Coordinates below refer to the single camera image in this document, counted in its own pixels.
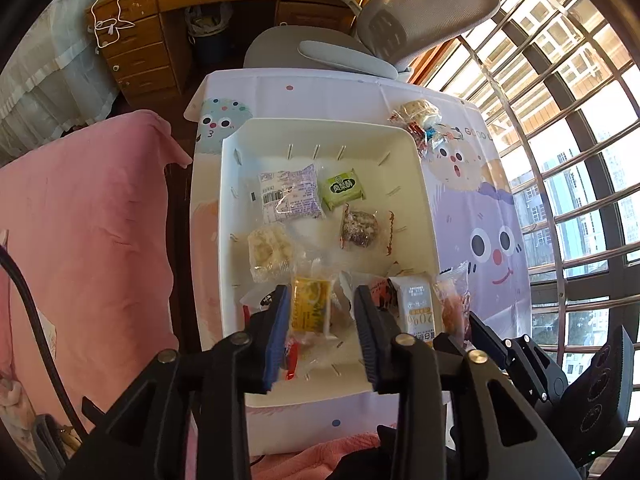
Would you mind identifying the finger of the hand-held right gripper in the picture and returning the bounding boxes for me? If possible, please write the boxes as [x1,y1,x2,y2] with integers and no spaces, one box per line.
[469,311,512,369]

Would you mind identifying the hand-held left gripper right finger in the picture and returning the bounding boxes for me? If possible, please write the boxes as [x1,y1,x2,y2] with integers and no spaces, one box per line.
[352,286,583,480]

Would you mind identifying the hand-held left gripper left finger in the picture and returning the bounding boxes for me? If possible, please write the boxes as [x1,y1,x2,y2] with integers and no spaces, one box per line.
[60,285,294,480]

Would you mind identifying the yellow snack packet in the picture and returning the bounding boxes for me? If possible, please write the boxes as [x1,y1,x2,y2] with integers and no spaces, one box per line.
[290,275,336,336]

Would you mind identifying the orange bread packet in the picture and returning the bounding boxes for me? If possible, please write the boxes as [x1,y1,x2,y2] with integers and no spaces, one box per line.
[432,262,473,341]

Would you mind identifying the white orange oat bar packet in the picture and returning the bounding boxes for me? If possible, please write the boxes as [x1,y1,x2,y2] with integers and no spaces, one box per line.
[390,272,436,348]

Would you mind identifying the clear rice cracker packet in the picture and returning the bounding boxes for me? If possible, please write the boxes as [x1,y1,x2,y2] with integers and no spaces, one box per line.
[247,225,296,283]
[390,100,441,126]

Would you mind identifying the nut cluster packet red edges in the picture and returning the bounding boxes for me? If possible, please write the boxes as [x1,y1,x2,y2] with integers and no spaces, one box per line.
[339,205,397,257]

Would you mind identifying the purple white snack packet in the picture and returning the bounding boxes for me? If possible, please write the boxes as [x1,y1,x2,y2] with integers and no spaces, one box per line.
[257,164,326,226]

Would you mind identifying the green snack packet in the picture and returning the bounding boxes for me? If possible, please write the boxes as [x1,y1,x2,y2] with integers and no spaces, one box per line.
[320,169,368,212]

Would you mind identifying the white plastic basket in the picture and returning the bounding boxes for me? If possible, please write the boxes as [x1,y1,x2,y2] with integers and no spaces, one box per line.
[220,117,441,408]

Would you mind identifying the red dark snack packet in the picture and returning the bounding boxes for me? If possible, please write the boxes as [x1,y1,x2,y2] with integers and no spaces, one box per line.
[367,280,396,311]

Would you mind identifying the pink fleece cloth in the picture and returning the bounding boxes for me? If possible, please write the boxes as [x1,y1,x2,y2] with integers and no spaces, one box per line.
[250,432,382,480]

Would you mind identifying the printed cartoon tablecloth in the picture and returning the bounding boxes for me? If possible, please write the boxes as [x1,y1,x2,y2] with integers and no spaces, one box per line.
[185,70,533,453]

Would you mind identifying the red candy packet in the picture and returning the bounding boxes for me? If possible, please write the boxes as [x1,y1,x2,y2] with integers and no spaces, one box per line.
[407,122,431,156]

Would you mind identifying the silver blue candy packet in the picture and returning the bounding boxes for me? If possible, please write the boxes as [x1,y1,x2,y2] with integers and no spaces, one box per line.
[425,122,453,148]

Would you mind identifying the pink blanket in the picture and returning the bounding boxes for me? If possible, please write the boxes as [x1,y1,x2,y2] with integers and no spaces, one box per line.
[0,110,193,431]

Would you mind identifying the metal window grille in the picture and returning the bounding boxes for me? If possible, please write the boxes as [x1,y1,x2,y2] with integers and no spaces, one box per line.
[410,0,640,480]

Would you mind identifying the floral bedding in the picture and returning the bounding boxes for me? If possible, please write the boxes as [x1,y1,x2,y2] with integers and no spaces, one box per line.
[0,375,36,441]

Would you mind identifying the blue trash bin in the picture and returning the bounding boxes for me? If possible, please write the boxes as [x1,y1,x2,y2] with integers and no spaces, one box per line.
[185,5,233,63]

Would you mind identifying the grey office chair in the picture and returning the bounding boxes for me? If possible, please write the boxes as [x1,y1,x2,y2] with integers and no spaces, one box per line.
[243,0,501,81]

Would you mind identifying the white lace cloth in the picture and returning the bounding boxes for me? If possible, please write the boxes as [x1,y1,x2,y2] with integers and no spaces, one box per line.
[0,0,121,161]

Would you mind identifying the wooden desk with drawers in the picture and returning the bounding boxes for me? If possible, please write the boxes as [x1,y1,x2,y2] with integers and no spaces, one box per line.
[92,0,376,106]

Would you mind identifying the black cable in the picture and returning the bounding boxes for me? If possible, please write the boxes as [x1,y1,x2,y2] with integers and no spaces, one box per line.
[0,245,96,436]

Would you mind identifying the white charger cable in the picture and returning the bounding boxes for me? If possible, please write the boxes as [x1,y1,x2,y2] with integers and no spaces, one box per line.
[92,0,136,51]

